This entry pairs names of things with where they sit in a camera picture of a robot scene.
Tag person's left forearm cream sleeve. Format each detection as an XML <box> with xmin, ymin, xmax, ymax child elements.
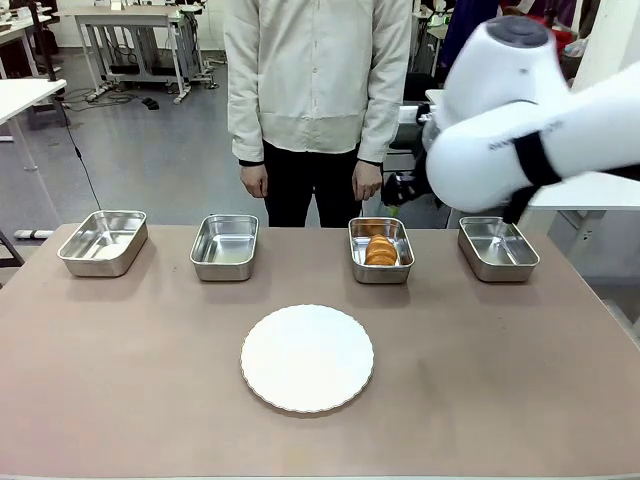
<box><xmin>357</xmin><ymin>74</ymin><xmax>412</xmax><ymax>166</ymax></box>

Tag black trousers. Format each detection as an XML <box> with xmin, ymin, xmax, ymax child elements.
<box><xmin>262</xmin><ymin>139</ymin><xmax>362</xmax><ymax>229</ymax></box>

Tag small white side table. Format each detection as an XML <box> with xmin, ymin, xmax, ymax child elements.
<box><xmin>0</xmin><ymin>78</ymin><xmax>68</xmax><ymax>174</ymax></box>

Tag person's right forearm cream sleeve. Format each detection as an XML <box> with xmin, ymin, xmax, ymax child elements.
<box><xmin>227</xmin><ymin>74</ymin><xmax>266</xmax><ymax>167</ymax></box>

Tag person's left hand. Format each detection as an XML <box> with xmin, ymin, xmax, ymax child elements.
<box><xmin>351</xmin><ymin>161</ymin><xmax>384</xmax><ymax>203</ymax></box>

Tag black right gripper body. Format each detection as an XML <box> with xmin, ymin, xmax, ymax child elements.
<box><xmin>394</xmin><ymin>153</ymin><xmax>442</xmax><ymax>202</ymax></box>

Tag white background desk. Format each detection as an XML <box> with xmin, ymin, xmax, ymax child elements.
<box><xmin>74</xmin><ymin>3</ymin><xmax>206</xmax><ymax>105</ymax></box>

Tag steel rectangular container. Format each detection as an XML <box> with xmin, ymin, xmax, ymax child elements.
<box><xmin>57</xmin><ymin>209</ymin><xmax>149</xmax><ymax>278</ymax></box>
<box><xmin>458</xmin><ymin>215</ymin><xmax>541</xmax><ymax>284</ymax></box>
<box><xmin>189</xmin><ymin>213</ymin><xmax>260</xmax><ymax>282</ymax></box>
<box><xmin>348</xmin><ymin>216</ymin><xmax>416</xmax><ymax>285</ymax></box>

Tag black right arm cable strap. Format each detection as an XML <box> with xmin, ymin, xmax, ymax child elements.
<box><xmin>502</xmin><ymin>131</ymin><xmax>565</xmax><ymax>225</ymax></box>

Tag black stand pole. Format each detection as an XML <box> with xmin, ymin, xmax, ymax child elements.
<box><xmin>27</xmin><ymin>0</ymin><xmax>58</xmax><ymax>82</ymax></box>

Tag cream button shirt torso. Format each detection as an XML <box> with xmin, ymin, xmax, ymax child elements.
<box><xmin>223</xmin><ymin>0</ymin><xmax>414</xmax><ymax>165</ymax></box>

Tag white scalloped plate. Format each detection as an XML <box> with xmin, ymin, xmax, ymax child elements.
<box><xmin>240</xmin><ymin>303</ymin><xmax>375</xmax><ymax>414</ymax></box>

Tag black folding chair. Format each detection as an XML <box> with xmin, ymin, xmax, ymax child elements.
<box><xmin>387</xmin><ymin>72</ymin><xmax>444</xmax><ymax>174</ymax></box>

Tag dark blue hanging garment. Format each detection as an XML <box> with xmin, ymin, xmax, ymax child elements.
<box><xmin>439</xmin><ymin>0</ymin><xmax>502</xmax><ymax>79</ymax></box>

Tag white floor power strip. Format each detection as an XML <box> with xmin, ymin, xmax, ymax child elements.
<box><xmin>84</xmin><ymin>82</ymin><xmax>114</xmax><ymax>103</ymax></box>

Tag thin black floor cable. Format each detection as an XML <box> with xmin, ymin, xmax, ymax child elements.
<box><xmin>58</xmin><ymin>98</ymin><xmax>104</xmax><ymax>212</ymax></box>

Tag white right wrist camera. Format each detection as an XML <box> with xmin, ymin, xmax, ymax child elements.
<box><xmin>399</xmin><ymin>102</ymin><xmax>434</xmax><ymax>127</ymax></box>

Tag person's right hand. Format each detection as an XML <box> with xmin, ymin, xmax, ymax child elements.
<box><xmin>239</xmin><ymin>163</ymin><xmax>269</xmax><ymax>200</ymax></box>

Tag golden croissant bread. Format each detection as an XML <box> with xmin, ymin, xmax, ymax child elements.
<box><xmin>364</xmin><ymin>233</ymin><xmax>400</xmax><ymax>266</ymax></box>

